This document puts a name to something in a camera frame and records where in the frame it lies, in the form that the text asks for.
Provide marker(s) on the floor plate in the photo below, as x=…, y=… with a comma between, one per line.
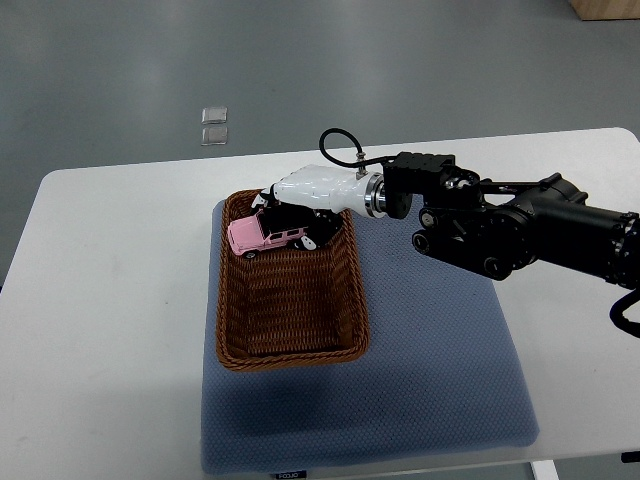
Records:
x=214, y=115
x=214, y=135

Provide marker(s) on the upper floor plate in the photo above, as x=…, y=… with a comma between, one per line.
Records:
x=214, y=115

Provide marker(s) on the wooden box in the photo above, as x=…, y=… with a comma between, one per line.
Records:
x=604, y=10

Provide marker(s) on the brown wicker basket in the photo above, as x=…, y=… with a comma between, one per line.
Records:
x=291, y=308

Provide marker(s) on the pink toy car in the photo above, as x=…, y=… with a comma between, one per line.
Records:
x=260, y=235

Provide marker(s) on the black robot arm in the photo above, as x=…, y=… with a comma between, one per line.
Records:
x=494, y=228

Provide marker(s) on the white table leg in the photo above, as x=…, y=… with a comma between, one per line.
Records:
x=544, y=470

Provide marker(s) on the lower floor plate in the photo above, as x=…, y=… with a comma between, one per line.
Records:
x=214, y=135

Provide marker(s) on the blue grey mat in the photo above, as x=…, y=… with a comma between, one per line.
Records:
x=440, y=375

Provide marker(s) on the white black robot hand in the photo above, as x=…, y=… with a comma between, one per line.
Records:
x=312, y=199

